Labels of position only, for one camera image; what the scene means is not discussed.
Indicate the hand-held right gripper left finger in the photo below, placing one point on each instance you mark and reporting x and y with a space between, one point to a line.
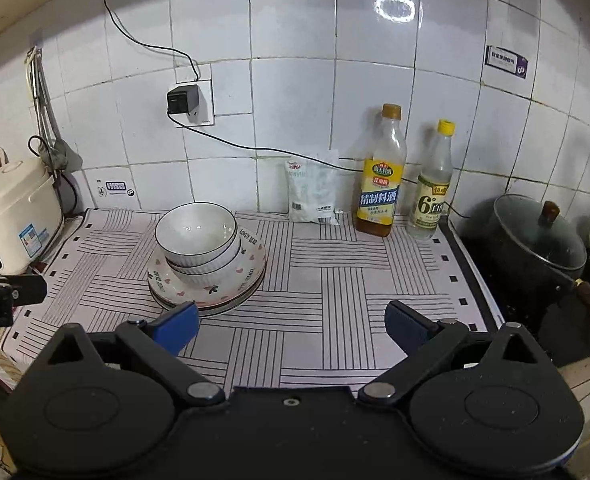
177 327

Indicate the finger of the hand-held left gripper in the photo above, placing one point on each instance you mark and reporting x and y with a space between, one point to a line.
30 289

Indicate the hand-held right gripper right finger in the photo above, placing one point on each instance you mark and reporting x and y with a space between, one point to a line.
405 325

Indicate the white ribbed bowl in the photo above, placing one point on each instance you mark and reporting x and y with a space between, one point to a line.
215 266

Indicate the white bowl dark rim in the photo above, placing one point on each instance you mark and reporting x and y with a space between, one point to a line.
195 232

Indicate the white bunny print plate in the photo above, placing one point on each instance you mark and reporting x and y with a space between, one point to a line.
252 262

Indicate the white rice cooker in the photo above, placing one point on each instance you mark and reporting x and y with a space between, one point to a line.
12 210

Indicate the striped table mat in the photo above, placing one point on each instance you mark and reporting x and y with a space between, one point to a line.
325 285

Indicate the black stove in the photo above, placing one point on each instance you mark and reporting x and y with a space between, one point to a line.
505 290

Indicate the clear vinegar bottle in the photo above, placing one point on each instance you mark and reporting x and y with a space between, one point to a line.
432 195

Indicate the cooking wine bottle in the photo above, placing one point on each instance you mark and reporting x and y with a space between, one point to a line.
381 190

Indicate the black cooking pot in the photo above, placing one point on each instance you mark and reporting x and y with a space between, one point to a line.
535 280

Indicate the glass pot lid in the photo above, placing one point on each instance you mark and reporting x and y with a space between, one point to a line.
540 232

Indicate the white salt bag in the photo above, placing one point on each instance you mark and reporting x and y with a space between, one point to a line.
312 187

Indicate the hanging metal utensils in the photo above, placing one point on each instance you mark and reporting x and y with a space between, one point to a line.
42 95

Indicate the black charger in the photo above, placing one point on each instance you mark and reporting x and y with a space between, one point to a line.
182 100

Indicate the white warning wall sticker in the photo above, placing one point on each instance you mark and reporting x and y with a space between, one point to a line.
115 187

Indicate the white wall outlet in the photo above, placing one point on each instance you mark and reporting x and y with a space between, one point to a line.
202 95

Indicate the purple wall sticker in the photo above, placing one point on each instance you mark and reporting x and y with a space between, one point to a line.
506 62

